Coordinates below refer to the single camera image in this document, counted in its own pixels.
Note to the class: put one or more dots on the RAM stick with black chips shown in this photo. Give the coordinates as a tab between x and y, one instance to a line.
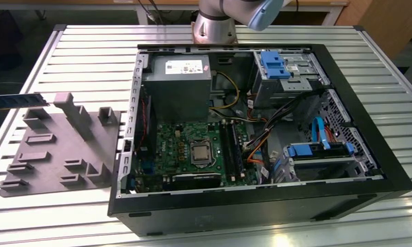
20	101

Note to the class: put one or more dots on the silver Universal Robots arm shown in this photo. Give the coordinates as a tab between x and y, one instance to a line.
212	25

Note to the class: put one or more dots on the installed RAM stick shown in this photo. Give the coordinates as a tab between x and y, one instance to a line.
239	154

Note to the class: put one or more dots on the silver CPU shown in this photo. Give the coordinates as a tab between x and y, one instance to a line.
200	153

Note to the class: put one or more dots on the green motherboard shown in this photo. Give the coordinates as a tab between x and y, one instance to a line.
171	144

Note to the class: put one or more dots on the grey power supply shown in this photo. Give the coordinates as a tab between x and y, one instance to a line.
179	97

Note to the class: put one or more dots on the CPU socket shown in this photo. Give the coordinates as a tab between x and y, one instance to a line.
202	166

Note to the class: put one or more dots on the black graphics card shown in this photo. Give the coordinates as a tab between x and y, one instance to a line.
195	181

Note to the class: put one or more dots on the blue drive latch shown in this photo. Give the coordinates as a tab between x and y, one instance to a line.
275	67

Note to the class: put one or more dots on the metal optical drive cage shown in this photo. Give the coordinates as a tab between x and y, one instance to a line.
295	86

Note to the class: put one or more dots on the hard disk in blue carrier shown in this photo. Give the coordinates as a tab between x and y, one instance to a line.
302	150

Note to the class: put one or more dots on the black PC case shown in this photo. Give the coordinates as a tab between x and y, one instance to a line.
227	213

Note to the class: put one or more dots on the metal disk bay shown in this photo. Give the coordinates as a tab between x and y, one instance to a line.
324	160

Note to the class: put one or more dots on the grey parts rack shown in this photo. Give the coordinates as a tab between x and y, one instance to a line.
72	144

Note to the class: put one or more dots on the wooden top white desk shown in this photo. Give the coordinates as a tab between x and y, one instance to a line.
316	3

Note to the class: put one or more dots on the wooden cabinet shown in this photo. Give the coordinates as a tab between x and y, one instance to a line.
391	25

